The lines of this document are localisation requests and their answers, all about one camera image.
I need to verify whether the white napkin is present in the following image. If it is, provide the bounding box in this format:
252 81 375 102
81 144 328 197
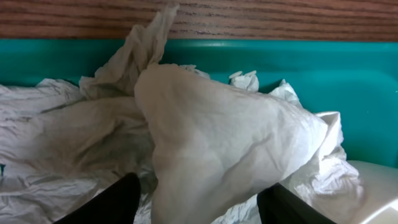
1 79 155 223
80 5 365 223

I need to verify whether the teal serving tray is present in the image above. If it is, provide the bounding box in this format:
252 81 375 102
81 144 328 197
1 39 397 167

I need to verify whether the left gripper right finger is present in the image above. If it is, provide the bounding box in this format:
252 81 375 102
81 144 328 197
257 184 335 224

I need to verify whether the light green bowl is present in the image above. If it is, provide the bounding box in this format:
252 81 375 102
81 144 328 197
349 161 397 224

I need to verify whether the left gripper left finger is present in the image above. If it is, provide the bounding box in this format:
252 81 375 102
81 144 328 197
55 173 141 224

